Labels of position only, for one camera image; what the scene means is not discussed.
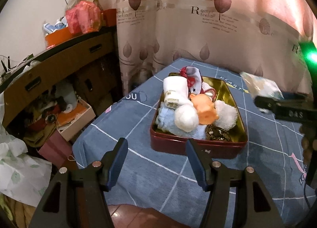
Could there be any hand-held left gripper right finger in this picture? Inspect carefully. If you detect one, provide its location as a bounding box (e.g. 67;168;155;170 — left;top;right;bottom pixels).
185;139;285;228

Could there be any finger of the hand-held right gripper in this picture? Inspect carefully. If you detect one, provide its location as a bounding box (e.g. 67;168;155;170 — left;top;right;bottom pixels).
283;91;307;100
255;95;314;120

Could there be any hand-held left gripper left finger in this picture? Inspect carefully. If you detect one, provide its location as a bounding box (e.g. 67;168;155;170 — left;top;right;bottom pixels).
29;137;129;228

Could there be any red tin box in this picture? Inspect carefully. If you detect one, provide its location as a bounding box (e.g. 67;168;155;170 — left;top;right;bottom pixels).
150;72;248;159

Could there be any green and white packet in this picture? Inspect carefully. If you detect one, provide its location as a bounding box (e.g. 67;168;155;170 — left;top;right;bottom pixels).
240;71;285;113

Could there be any light blue fluffy sock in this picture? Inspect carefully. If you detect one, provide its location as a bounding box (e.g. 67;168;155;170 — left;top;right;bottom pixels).
156;103;207;140

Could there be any orange rubber toy pig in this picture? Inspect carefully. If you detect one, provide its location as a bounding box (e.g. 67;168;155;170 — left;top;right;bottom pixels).
189;93;220;125

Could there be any white fluffy sock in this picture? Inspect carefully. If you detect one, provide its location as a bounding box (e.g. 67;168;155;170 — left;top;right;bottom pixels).
214;100;239;129

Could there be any white cloth with red trim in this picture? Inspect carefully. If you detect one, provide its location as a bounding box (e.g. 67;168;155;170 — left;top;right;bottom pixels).
180;66;217;102

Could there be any person's right hand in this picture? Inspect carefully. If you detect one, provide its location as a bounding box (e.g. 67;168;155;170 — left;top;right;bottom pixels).
301;130;315;166

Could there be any blue grid blanket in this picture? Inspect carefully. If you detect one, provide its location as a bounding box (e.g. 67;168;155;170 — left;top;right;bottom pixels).
72;57;317;218

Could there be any white shallow cardboard box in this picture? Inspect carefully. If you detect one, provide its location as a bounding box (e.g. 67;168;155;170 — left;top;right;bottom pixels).
56;95;96;142

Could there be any pink paper bag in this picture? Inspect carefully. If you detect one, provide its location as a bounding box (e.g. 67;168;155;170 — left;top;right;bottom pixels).
37;131;80;169

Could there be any white plastic bag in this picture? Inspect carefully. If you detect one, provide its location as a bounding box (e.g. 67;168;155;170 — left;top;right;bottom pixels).
0;124;52;207

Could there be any wooden cabinet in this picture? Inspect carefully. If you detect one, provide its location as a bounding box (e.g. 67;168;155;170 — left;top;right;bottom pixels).
0;26;122;129

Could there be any beige leaf print curtain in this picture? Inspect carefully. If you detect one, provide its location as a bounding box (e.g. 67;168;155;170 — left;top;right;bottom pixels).
93;0;317;99

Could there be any yellow cloth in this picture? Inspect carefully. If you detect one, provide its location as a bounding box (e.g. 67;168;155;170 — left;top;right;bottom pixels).
0;193;37;228

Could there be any orange storage box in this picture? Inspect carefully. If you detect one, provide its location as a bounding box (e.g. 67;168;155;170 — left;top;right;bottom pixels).
45;27;75;48

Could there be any red carton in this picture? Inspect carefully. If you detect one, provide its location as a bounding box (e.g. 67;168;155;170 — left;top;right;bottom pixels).
103;8;117;27

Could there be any orange-red plastic bag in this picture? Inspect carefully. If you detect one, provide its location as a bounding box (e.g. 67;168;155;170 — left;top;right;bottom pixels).
65;1;103;35

